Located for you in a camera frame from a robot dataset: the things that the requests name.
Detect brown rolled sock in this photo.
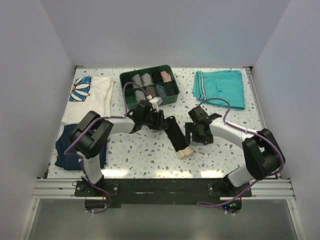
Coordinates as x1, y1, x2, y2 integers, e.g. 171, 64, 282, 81
145, 85, 157, 98

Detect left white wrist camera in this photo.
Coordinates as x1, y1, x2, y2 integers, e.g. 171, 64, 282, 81
146, 95, 163, 112

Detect light grey rolled sock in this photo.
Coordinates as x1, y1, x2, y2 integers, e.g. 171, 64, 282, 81
141, 73, 153, 87

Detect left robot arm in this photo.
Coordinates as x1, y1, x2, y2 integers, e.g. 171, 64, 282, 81
64, 97, 169, 196

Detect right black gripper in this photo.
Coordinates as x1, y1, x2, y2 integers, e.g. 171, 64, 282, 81
185, 122, 214, 146

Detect green divided organizer tray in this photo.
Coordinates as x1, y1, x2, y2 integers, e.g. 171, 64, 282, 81
119, 65, 180, 110

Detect black rolled sock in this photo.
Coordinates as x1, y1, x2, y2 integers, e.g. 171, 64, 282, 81
165, 81, 177, 96

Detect beige grey rolled sock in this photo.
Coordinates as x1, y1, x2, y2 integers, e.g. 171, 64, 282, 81
135, 90, 146, 103

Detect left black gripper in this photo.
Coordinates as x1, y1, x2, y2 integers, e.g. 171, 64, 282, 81
141, 109, 168, 130

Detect navy blue garment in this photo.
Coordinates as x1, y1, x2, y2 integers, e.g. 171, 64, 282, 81
54, 123, 109, 172

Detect striped rolled sock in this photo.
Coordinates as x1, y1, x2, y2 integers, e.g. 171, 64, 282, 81
155, 84, 168, 99

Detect pink rolled underwear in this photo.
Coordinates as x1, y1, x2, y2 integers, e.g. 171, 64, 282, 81
160, 71, 172, 83

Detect white daisy print shirt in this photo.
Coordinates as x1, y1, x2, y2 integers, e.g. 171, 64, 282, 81
61, 76, 114, 125

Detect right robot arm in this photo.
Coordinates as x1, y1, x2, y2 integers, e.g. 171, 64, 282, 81
185, 106, 286, 197

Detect black underwear beige waistband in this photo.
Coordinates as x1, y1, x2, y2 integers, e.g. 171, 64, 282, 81
164, 122, 194, 160

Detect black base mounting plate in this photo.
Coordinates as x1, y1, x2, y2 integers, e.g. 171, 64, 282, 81
74, 178, 251, 213

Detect teal folded shorts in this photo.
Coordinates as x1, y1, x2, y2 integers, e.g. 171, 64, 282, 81
192, 70, 245, 110

